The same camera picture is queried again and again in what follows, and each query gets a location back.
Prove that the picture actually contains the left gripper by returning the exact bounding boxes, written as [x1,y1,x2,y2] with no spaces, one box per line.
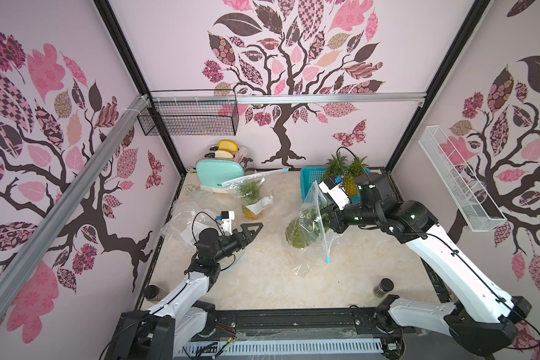
[212,223,263,263]

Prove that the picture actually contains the yellow pineapple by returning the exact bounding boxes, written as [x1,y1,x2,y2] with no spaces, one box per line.
[344,157,368,197]

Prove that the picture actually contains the blue-zip zip-top bag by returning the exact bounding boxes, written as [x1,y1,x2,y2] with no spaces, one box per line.
[160,211,218,253]

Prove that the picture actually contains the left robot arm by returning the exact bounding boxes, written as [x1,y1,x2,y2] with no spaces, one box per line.
[99,223,263,359]

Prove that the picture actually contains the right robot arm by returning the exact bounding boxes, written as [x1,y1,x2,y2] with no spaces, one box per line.
[319,173,531,356]

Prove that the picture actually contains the pineapple in back left bag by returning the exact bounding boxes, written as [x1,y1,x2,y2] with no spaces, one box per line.
[238,181,274,220]

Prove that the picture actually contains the teal plastic basket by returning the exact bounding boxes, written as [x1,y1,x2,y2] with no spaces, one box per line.
[300,166,360,204]

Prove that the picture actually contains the mint green toaster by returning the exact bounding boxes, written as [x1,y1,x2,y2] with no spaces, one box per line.
[196,159,245,194]

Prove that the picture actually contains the dark lidded spice jar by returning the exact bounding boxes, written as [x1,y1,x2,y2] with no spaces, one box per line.
[373,277,395,298]

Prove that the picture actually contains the white bread slice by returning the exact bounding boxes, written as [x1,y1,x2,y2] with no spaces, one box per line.
[214,149,235,159]

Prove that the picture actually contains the yellow bread slice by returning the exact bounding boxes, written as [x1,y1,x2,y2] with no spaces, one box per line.
[217,139,239,153]

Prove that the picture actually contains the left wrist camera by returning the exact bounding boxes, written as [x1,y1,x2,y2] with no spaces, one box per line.
[217,211,236,236]

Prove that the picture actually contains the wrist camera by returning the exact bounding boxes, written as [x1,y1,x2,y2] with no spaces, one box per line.
[319,175,351,210]
[217,211,236,236]

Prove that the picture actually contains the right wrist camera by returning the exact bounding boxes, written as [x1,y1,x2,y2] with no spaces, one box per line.
[319,175,351,210]

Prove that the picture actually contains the white slotted cable duct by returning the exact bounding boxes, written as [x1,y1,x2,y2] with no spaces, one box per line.
[176,338,383,359]

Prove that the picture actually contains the clear acrylic wall shelf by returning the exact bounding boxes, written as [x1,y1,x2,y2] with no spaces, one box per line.
[418,125,508,233]

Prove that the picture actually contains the black wire wall basket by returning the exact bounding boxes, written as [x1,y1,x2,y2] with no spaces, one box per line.
[137,88,239,136]

